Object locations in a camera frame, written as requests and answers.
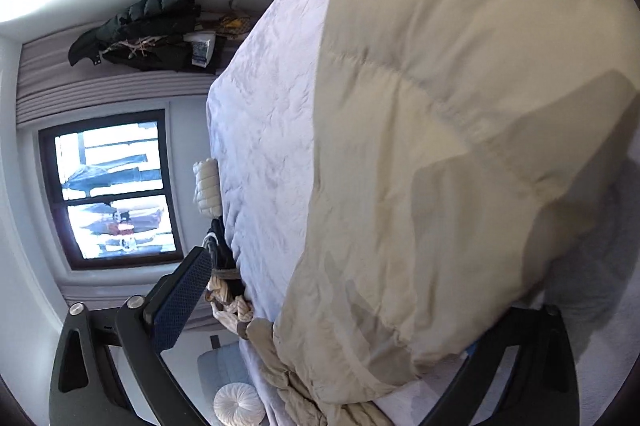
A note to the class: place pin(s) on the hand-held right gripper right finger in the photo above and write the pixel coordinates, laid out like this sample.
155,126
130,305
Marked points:
545,356

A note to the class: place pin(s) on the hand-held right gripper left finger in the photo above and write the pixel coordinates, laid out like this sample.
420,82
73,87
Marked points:
182,296

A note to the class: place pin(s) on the beige puffer garment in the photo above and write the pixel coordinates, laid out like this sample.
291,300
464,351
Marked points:
450,156

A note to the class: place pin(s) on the black cloth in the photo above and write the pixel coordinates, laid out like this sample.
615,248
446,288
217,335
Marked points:
220,246

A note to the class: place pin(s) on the grey upholstered chair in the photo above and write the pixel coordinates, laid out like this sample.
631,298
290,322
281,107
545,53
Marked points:
220,363

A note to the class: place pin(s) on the grey pleated curtain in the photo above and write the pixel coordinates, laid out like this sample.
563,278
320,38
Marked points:
100,91
100,293

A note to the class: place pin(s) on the dark framed window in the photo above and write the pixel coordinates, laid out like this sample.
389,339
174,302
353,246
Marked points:
115,216

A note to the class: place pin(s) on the cream knitted pillow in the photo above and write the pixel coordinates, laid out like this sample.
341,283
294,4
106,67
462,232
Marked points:
207,186

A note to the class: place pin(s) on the round white cushion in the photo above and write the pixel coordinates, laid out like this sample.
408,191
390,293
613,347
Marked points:
237,406

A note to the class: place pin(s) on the bed with lavender cover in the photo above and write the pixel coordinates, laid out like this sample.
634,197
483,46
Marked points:
260,131

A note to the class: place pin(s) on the white and blue box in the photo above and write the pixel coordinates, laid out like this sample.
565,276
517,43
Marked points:
202,48

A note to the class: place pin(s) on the yellow patterned bag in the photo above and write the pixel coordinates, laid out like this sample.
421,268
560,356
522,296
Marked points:
232,25

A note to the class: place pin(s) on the black puffer jacket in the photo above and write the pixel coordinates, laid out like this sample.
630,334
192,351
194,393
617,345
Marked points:
150,11

